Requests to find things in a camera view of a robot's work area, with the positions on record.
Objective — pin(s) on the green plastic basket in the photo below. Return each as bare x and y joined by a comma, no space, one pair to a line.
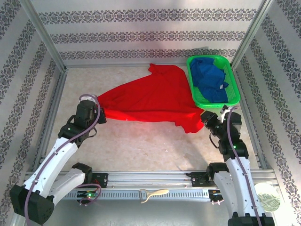
195,96

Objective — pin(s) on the red t-shirt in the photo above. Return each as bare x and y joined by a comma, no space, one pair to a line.
152,99

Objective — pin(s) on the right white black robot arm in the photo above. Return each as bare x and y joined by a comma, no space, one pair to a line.
242,183

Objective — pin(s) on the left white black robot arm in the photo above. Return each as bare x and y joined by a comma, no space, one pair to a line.
54,162

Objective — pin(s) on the blue t-shirt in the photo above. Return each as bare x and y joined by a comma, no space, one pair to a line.
209,77

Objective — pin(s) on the circuit board with white plugs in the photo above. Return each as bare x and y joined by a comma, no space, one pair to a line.
215,193

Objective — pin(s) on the circuit board with green light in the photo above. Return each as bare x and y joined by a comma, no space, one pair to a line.
87,194

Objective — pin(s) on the white green round disc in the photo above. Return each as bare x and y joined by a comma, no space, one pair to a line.
269,197

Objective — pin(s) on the beige peeler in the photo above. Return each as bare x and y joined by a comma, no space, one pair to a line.
157,192

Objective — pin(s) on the aluminium side rail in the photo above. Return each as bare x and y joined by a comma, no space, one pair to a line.
55,101
252,136

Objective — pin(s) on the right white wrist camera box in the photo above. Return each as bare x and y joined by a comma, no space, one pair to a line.
224,110

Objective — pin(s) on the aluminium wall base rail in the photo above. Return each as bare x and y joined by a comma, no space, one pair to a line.
105,64

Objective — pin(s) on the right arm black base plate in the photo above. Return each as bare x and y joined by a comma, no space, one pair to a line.
198,180

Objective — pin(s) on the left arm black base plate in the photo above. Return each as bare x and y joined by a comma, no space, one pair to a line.
101,180

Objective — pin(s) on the aluminium mounting rail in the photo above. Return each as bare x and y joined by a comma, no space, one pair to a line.
150,179

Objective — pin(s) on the aluminium frame post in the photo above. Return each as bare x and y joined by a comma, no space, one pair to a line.
255,33
44,33

